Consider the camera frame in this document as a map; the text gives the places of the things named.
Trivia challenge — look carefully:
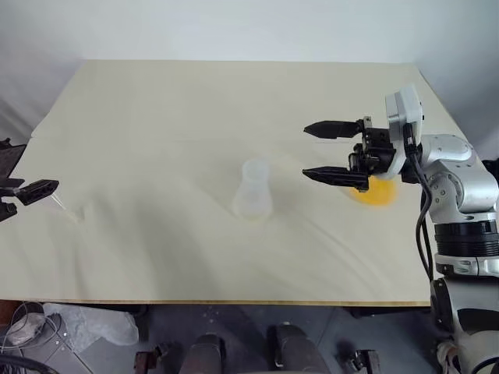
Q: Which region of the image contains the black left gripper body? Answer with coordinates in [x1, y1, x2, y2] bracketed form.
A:
[0, 177, 26, 224]

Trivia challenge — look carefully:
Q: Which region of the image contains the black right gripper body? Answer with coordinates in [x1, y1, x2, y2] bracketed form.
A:
[349, 115, 395, 175]

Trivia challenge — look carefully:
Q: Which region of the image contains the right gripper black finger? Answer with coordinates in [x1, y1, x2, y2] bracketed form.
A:
[303, 118, 366, 140]
[302, 166, 370, 192]

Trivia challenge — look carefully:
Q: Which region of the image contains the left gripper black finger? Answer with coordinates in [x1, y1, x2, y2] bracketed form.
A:
[0, 136, 27, 181]
[14, 178, 60, 206]

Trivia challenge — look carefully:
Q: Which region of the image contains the clear bottle with orange liquid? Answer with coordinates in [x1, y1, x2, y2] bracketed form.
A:
[348, 175, 399, 208]

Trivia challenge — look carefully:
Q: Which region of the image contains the empty translucent plastic bottle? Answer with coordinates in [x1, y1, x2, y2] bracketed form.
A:
[232, 157, 274, 220]

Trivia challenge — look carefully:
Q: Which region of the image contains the crumpled clear plastic bag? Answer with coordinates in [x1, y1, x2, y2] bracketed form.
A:
[41, 302, 140, 346]

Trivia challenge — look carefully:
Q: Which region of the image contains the cream tablecloth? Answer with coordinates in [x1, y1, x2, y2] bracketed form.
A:
[0, 58, 434, 305]

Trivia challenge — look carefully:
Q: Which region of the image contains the dark rounded shape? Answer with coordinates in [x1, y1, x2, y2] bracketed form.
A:
[189, 333, 228, 374]
[267, 322, 329, 374]

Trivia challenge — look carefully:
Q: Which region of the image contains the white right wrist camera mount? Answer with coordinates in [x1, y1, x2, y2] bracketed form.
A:
[384, 84, 425, 181]

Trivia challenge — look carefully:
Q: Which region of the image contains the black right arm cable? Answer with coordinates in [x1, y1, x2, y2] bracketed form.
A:
[403, 123, 436, 282]

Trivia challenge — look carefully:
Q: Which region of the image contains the thin white wire coil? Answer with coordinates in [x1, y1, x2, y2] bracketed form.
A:
[6, 300, 68, 347]

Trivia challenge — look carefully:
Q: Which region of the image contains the small dark bracket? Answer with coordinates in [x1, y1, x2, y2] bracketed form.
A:
[135, 340, 175, 374]
[342, 348, 382, 374]

